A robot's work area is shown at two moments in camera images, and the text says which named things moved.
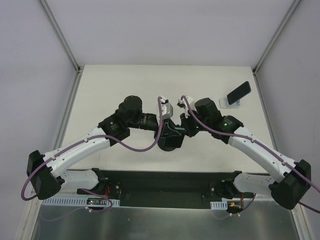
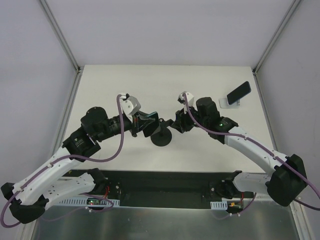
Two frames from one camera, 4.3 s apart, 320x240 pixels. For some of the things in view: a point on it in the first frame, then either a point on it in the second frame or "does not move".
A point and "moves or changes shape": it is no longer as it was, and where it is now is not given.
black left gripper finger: [171, 138] to [143, 120]
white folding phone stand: [224, 103] does not move
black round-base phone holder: [169, 147] moves or changes shape
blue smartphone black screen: [239, 93] does not move
